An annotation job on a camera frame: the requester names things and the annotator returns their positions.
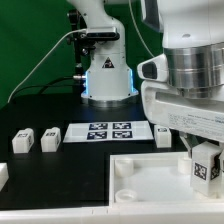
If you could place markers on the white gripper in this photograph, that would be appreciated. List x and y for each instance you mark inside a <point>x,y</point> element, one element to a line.
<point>163,105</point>

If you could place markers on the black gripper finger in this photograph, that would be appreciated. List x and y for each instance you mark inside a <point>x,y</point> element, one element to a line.
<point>221,163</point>

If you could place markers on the white square tabletop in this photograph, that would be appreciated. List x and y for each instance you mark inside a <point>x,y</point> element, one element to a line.
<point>154,178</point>

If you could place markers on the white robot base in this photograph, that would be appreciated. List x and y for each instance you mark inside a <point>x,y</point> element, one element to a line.
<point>108,80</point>

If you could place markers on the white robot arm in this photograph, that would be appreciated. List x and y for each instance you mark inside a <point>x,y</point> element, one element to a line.
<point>183,88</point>

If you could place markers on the white sheet with tags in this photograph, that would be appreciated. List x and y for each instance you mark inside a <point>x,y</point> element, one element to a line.
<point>108,131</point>

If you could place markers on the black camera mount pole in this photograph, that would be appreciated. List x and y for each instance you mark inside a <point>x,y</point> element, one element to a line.
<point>76,22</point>

